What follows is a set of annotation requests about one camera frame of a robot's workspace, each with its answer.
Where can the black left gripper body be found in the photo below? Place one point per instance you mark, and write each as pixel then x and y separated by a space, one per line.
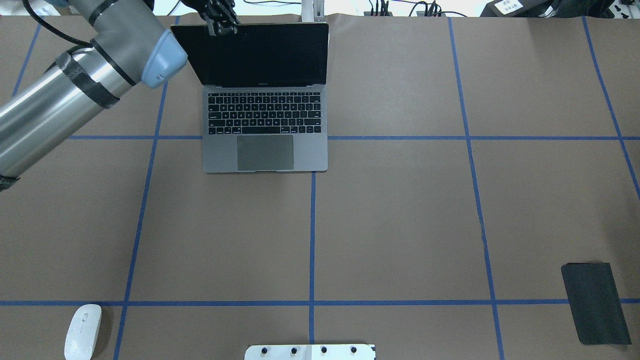
pixel 218 11

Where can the grey laptop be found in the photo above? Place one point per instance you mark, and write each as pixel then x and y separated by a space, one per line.
pixel 264 96

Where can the white computer mouse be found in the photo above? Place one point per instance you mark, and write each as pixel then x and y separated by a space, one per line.
pixel 82 334

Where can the black mouse pad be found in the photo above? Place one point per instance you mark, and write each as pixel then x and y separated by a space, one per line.
pixel 595 304

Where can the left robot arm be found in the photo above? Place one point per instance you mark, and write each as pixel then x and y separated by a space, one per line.
pixel 131 47

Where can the white desk lamp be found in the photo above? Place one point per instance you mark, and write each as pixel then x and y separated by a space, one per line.
pixel 312 11

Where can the black box with label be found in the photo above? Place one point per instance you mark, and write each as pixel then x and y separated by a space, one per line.
pixel 520 9

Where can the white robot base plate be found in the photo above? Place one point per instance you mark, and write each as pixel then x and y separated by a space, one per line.
pixel 345 351

